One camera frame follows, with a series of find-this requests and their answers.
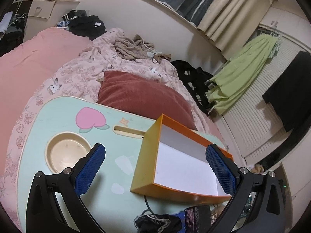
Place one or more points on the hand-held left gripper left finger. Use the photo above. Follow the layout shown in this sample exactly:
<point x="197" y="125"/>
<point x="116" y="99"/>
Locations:
<point x="91" y="170"/>

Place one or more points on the pink rose print blanket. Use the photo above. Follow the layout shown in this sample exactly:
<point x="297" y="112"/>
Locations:
<point x="80" y="68"/>

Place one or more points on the plain pink duvet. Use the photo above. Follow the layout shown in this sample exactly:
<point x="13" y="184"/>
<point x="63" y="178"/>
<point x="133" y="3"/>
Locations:
<point x="29" y="65"/>

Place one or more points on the white louvred door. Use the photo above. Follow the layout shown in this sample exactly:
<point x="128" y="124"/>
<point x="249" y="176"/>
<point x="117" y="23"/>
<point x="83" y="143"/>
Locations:
<point x="255" y="121"/>

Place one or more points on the black lace cloth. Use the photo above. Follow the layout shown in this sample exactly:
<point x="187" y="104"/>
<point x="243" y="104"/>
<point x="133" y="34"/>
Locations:
<point x="150" y="225"/>

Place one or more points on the black clothes pile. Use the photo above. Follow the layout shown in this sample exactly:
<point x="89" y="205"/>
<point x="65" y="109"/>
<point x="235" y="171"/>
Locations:
<point x="192" y="75"/>

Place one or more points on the black hanging garment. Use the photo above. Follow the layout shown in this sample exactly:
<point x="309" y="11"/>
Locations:
<point x="294" y="89"/>

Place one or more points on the light green hanging cloth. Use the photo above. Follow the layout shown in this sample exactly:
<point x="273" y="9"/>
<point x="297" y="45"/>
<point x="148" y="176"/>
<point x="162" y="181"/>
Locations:
<point x="243" y="65"/>

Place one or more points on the white nightstand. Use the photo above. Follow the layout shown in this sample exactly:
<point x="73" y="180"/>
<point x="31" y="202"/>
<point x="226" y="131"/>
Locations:
<point x="48" y="9"/>

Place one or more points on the clear plastic window sheeting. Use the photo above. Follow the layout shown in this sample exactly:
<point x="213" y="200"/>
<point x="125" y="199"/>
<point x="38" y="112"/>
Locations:
<point x="194" y="2"/>

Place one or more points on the light blue cartoon lap desktop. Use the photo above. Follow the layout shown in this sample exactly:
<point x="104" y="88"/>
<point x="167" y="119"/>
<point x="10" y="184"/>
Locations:
<point x="109" y="138"/>

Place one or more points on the beige knit clothes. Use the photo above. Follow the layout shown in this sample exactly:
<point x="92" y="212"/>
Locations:
<point x="126" y="48"/>

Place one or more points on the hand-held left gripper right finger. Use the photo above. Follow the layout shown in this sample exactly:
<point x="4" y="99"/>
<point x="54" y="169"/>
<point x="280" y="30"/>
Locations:
<point x="221" y="171"/>

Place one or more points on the cream curtain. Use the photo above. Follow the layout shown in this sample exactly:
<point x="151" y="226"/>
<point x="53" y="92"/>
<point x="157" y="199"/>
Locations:
<point x="230" y="24"/>

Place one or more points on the orange cardboard box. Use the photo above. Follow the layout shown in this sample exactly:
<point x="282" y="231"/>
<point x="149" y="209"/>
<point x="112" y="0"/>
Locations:
<point x="145" y="165"/>

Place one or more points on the black clothes with white logo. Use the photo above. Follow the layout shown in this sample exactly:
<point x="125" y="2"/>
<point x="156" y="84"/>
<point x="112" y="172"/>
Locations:
<point x="85" y="25"/>

